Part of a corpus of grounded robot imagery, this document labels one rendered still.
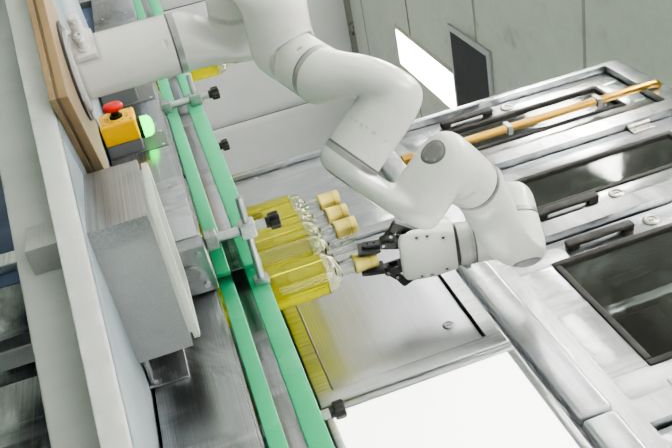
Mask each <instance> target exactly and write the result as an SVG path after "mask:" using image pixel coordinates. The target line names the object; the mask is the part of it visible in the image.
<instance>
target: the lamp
mask: <svg viewBox="0 0 672 448"><path fill-rule="evenodd" d="M136 122H137V125H138V128H139V131H140V134H141V137H142V139H143V138H146V137H148V136H151V135H153V134H154V130H155V128H154V124H153V121H152V119H151V118H150V117H149V116H148V115H143V116H138V117H136Z"/></svg>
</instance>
